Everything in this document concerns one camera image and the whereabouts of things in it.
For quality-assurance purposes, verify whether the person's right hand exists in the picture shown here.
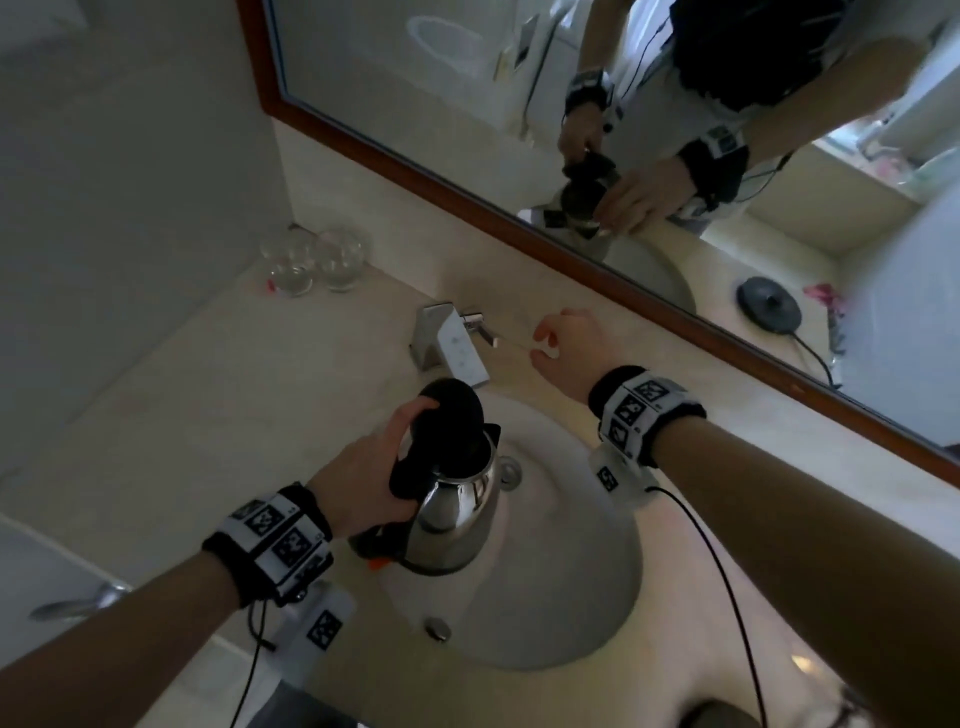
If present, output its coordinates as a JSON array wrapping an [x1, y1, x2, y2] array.
[[529, 307, 639, 406]]

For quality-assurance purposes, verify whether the person's left hand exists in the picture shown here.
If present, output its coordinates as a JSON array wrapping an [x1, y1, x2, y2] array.
[[307, 396, 444, 541]]

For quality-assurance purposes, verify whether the stainless steel electric kettle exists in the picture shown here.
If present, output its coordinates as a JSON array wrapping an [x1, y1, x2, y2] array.
[[348, 377, 502, 577]]

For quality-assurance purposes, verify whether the person's right forearm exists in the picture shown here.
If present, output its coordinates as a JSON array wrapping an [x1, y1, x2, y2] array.
[[651, 414, 960, 728]]

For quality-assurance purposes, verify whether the person's left forearm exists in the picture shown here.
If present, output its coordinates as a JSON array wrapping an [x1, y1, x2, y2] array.
[[0, 551, 252, 728]]

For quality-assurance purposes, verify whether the chrome sink faucet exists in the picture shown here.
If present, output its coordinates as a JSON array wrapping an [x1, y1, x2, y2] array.
[[408, 301, 501, 388]]

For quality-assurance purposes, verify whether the black marker wristband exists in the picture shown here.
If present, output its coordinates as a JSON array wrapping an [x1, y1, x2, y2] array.
[[201, 482, 336, 610], [587, 365, 708, 470]]

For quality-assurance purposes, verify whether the clear drinking glass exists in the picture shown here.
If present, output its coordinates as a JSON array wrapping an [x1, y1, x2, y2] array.
[[258, 228, 318, 298], [312, 226, 373, 294]]

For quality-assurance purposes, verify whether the white round sink basin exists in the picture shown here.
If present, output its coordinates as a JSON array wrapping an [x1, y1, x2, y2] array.
[[401, 388, 646, 674]]

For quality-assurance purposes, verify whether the black kettle base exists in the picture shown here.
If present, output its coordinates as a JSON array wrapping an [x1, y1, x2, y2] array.
[[677, 697, 753, 728]]

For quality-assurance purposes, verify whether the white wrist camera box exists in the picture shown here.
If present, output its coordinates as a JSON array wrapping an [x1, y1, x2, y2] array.
[[587, 442, 660, 513], [268, 581, 358, 687]]

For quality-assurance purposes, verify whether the wood-framed wall mirror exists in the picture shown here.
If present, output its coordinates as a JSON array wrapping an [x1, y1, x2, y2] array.
[[235, 0, 960, 490]]

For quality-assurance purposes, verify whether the thin black cable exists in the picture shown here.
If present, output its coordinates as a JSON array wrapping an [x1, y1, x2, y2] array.
[[227, 600, 273, 728], [643, 485, 771, 728]]

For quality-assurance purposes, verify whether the silver lever handle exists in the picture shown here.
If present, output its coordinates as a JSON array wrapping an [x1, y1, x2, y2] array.
[[28, 582, 134, 624]]

